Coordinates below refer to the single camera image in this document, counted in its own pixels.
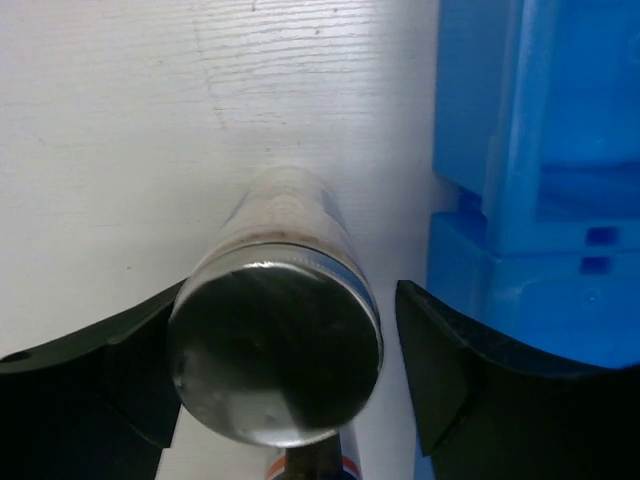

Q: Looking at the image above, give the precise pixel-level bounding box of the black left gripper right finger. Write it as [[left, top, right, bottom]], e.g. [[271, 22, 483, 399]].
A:
[[395, 280, 639, 479]]

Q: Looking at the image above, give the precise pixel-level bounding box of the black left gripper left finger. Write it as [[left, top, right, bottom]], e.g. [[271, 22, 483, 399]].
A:
[[1, 285, 181, 480]]

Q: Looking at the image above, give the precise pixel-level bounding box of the white-lid red-label spice jar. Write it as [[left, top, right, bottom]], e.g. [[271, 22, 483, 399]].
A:
[[264, 424, 362, 480]]

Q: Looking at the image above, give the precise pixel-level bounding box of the silver-lid blue-label spice jar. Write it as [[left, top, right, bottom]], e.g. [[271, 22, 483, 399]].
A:
[[167, 167, 384, 448]]

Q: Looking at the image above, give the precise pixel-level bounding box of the blue plastic bin row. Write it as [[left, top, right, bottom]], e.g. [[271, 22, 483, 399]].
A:
[[426, 1, 639, 369]]

